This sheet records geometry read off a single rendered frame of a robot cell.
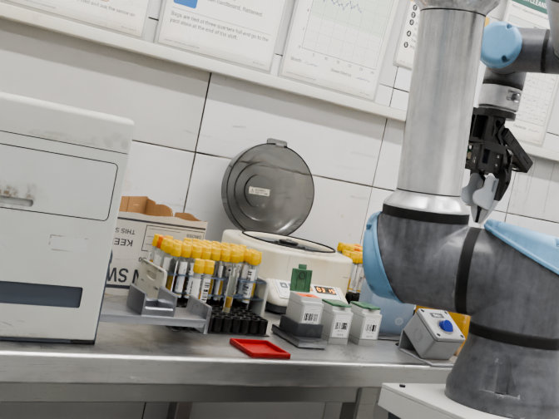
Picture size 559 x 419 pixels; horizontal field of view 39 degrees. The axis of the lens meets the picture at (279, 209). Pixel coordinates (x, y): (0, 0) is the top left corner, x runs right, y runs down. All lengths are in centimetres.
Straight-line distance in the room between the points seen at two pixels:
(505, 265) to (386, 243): 15
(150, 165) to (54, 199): 75
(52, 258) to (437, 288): 49
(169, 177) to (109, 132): 75
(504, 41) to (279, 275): 59
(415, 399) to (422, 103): 37
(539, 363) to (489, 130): 60
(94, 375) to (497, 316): 51
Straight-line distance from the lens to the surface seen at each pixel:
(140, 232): 139
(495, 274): 102
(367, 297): 148
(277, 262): 153
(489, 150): 150
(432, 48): 105
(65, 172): 102
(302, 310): 129
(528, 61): 143
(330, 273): 159
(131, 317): 111
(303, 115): 194
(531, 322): 102
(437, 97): 104
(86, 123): 103
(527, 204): 251
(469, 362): 104
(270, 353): 118
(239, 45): 183
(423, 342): 139
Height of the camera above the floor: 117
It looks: 4 degrees down
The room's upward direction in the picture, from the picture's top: 12 degrees clockwise
